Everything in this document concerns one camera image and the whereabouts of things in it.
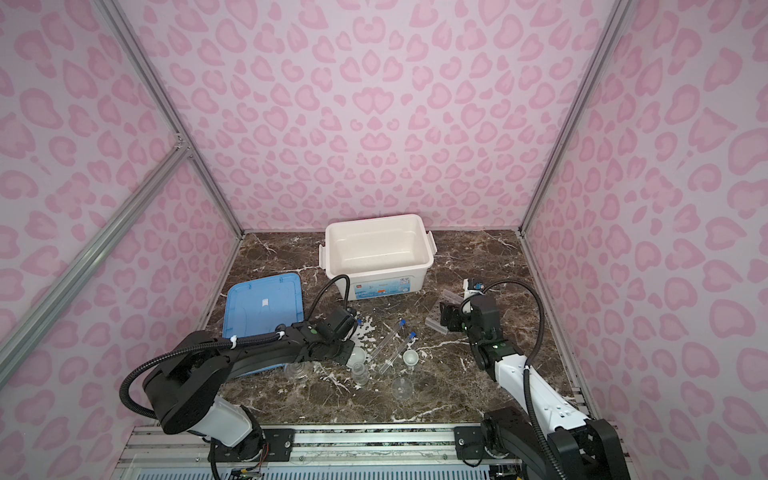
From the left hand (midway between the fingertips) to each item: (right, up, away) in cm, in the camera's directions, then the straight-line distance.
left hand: (348, 344), depth 89 cm
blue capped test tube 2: (+14, -3, -1) cm, 15 cm away
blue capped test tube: (+16, +5, +6) cm, 18 cm away
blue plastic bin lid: (-30, +9, +9) cm, 33 cm away
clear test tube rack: (+26, +6, +4) cm, 27 cm away
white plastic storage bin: (+9, +26, +22) cm, 35 cm away
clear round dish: (+16, -10, -7) cm, 20 cm away
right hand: (+30, +13, -4) cm, 33 cm away
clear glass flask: (+4, -8, -4) cm, 10 cm away
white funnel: (+3, -2, -3) cm, 5 cm away
